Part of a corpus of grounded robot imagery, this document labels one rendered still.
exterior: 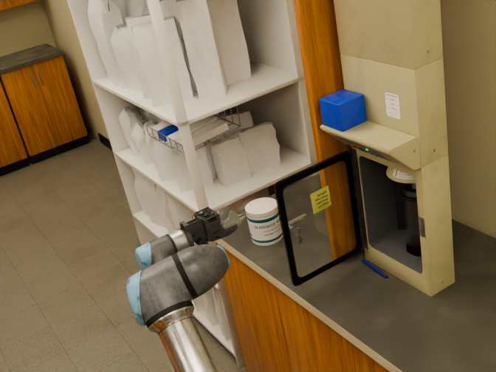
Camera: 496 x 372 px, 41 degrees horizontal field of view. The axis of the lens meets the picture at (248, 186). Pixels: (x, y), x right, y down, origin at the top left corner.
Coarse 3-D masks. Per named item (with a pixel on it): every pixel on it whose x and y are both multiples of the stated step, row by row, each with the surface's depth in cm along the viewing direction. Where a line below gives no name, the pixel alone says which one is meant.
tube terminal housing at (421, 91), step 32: (352, 64) 203; (384, 64) 190; (384, 96) 196; (416, 96) 184; (416, 128) 189; (384, 160) 208; (448, 160) 199; (416, 192) 200; (448, 192) 204; (448, 224) 208; (384, 256) 229; (448, 256) 213; (416, 288) 220
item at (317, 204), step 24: (336, 168) 218; (288, 192) 210; (312, 192) 216; (336, 192) 221; (288, 216) 213; (312, 216) 219; (336, 216) 225; (312, 240) 222; (336, 240) 228; (288, 264) 221; (312, 264) 226
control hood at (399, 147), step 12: (336, 132) 204; (348, 132) 201; (360, 132) 200; (372, 132) 198; (384, 132) 197; (396, 132) 195; (360, 144) 196; (372, 144) 191; (384, 144) 189; (396, 144) 188; (408, 144) 188; (384, 156) 197; (396, 156) 187; (408, 156) 190
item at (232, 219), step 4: (232, 212) 203; (228, 216) 203; (232, 216) 204; (236, 216) 204; (244, 216) 207; (228, 220) 203; (232, 220) 204; (236, 220) 205; (240, 220) 205; (224, 224) 203; (228, 224) 203; (232, 224) 204; (240, 224) 205; (224, 228) 203
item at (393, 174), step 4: (388, 168) 213; (392, 168) 210; (388, 172) 213; (392, 172) 210; (396, 172) 209; (400, 172) 207; (388, 176) 212; (392, 176) 210; (396, 176) 209; (400, 176) 208; (404, 176) 207; (408, 176) 206; (412, 176) 206; (396, 180) 209; (400, 180) 208; (404, 180) 207; (408, 180) 206; (412, 180) 206
